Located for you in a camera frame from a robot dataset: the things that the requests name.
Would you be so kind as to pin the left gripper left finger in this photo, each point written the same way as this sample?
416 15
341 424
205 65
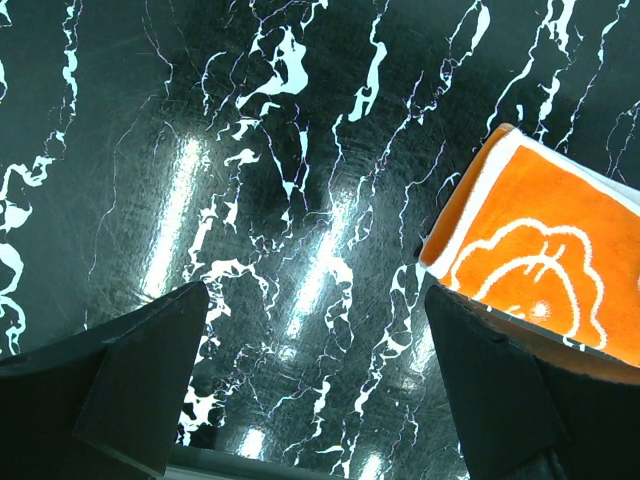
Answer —
104 403

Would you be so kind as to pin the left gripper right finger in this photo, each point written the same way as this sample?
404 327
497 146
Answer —
528 407

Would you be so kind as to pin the orange white patterned towel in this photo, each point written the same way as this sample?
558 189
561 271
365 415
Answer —
534 234

